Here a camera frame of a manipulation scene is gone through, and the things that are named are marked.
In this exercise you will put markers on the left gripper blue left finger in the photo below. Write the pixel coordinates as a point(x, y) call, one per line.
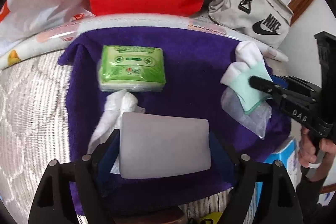
point(91, 173)

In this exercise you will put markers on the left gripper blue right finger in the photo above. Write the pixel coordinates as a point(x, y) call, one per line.
point(238, 170)

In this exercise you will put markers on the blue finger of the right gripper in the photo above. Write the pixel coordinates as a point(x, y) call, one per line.
point(295, 84)
point(266, 86)

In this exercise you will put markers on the clear bubble wrap bag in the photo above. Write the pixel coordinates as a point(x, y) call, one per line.
point(256, 120)

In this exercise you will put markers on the yellow mesh pouch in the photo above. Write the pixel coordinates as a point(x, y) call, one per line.
point(211, 218)

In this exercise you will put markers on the white tissue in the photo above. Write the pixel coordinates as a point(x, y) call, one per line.
point(116, 104)

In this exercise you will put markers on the green tissue pack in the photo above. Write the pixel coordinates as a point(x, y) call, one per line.
point(133, 68)

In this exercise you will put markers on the person's right hand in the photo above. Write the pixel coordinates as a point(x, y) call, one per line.
point(307, 155)

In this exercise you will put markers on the blue tissue box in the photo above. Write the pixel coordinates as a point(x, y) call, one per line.
point(287, 154)

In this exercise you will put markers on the striped mattress pad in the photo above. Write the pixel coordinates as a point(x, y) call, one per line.
point(34, 128)

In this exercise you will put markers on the purple towel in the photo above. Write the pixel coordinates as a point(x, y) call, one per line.
point(194, 64)

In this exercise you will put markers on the beige Nike waist bag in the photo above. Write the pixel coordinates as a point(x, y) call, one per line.
point(267, 21)

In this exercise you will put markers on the white Miniso plastic bag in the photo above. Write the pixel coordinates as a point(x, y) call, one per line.
point(21, 19)

